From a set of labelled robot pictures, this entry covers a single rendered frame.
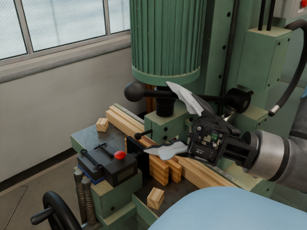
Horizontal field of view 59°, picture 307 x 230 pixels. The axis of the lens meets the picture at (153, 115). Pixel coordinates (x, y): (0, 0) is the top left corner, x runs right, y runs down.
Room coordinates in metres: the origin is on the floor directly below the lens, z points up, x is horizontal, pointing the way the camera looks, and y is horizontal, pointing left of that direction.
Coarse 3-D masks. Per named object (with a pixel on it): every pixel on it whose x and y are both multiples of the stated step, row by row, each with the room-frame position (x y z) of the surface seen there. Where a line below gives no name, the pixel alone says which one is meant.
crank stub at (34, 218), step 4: (48, 208) 0.44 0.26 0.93; (52, 208) 0.44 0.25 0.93; (40, 212) 0.43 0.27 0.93; (44, 212) 0.43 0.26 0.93; (48, 212) 0.43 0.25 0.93; (52, 212) 0.44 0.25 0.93; (32, 216) 0.42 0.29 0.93; (36, 216) 0.42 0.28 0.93; (40, 216) 0.42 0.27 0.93; (44, 216) 0.42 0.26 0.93; (48, 216) 0.43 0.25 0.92; (32, 220) 0.41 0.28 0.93; (36, 220) 0.41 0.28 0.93; (40, 220) 0.41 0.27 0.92; (32, 224) 0.40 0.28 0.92; (36, 224) 0.41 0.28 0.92
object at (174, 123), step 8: (176, 104) 0.72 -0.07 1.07; (184, 104) 0.72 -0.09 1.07; (152, 112) 0.67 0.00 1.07; (176, 112) 0.67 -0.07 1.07; (184, 112) 0.67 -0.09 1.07; (144, 120) 0.65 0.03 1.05; (152, 120) 0.63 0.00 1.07; (160, 120) 0.63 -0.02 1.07; (168, 120) 0.63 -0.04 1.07; (176, 120) 0.64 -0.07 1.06; (184, 120) 0.67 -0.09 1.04; (144, 128) 0.65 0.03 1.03; (152, 128) 0.63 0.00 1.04; (160, 128) 0.60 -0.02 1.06; (168, 128) 0.62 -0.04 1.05; (176, 128) 0.64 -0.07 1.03; (184, 128) 0.67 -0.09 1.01; (152, 136) 0.63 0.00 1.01; (160, 136) 0.60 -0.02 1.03; (168, 136) 0.62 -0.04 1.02; (160, 144) 0.60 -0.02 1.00
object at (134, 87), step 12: (132, 84) 0.41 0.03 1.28; (132, 96) 0.40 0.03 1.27; (144, 96) 0.43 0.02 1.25; (156, 96) 0.44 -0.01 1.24; (168, 96) 0.46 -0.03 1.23; (204, 96) 0.54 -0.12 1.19; (216, 96) 0.58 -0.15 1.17; (228, 96) 0.64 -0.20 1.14; (240, 96) 0.63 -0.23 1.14; (228, 108) 0.64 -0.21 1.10; (240, 108) 0.62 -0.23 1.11
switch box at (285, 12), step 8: (280, 0) 0.74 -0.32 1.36; (288, 0) 0.72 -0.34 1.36; (296, 0) 0.72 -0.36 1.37; (280, 8) 0.74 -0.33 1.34; (288, 8) 0.72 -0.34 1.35; (296, 8) 0.73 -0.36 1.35; (304, 8) 0.76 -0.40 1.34; (280, 16) 0.73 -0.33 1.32; (288, 16) 0.72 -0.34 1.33; (296, 16) 0.74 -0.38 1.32
